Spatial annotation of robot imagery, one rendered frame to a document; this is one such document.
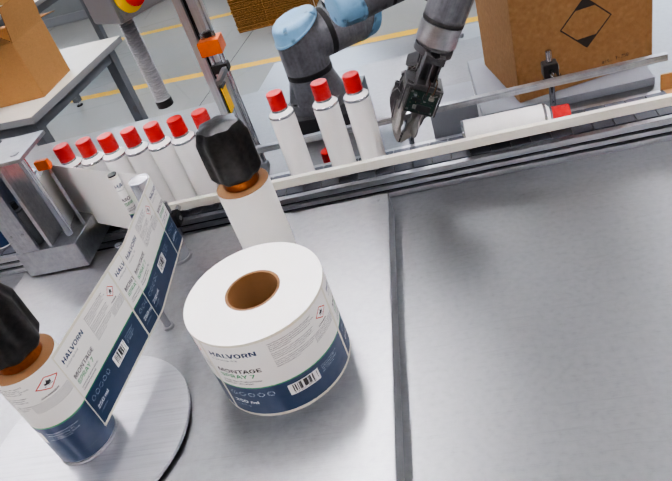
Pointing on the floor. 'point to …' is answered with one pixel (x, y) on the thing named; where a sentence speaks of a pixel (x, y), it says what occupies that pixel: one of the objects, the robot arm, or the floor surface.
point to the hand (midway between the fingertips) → (400, 134)
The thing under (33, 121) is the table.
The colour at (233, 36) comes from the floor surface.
